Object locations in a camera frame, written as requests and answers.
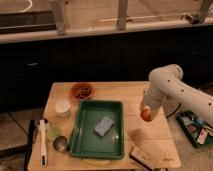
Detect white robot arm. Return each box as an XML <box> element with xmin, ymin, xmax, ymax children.
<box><xmin>140</xmin><ymin>64</ymin><xmax>213</xmax><ymax>127</ymax></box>

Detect orange bowl with food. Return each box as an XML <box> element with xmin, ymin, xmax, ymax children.
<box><xmin>70</xmin><ymin>82</ymin><xmax>94</xmax><ymax>101</ymax></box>

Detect blue sponge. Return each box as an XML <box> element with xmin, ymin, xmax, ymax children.
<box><xmin>94</xmin><ymin>116</ymin><xmax>114</xmax><ymax>137</ymax></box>

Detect white dish brush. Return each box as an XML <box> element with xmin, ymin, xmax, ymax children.
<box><xmin>40</xmin><ymin>120</ymin><xmax>47</xmax><ymax>167</ymax></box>

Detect black cable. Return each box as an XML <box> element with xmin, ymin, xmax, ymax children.
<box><xmin>165</xmin><ymin>103</ymin><xmax>183</xmax><ymax>120</ymax></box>

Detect dark brush block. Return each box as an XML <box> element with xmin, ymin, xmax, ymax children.
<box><xmin>129</xmin><ymin>147</ymin><xmax>156</xmax><ymax>171</ymax></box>

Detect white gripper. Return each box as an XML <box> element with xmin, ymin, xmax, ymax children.
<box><xmin>140</xmin><ymin>87</ymin><xmax>165</xmax><ymax>118</ymax></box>

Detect green plastic tray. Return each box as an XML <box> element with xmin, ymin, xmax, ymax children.
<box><xmin>70</xmin><ymin>100</ymin><xmax>124</xmax><ymax>159</ymax></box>

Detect green plastic cup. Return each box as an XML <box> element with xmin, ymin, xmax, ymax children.
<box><xmin>47</xmin><ymin>127</ymin><xmax>61</xmax><ymax>141</ymax></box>

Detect white paper cup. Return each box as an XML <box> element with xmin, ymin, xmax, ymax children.
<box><xmin>55</xmin><ymin>100</ymin><xmax>71</xmax><ymax>117</ymax></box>

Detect small metal cup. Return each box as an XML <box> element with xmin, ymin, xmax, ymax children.
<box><xmin>53</xmin><ymin>136</ymin><xmax>68</xmax><ymax>152</ymax></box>

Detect yellow banana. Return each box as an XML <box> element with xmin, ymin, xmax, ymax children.
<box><xmin>82</xmin><ymin>159</ymin><xmax>110</xmax><ymax>166</ymax></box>

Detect green toolbox with items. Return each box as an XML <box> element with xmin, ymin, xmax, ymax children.
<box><xmin>176</xmin><ymin>111</ymin><xmax>213</xmax><ymax>148</ymax></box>

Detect red apple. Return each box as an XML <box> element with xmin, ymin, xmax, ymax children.
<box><xmin>140</xmin><ymin>108</ymin><xmax>152</xmax><ymax>122</ymax></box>

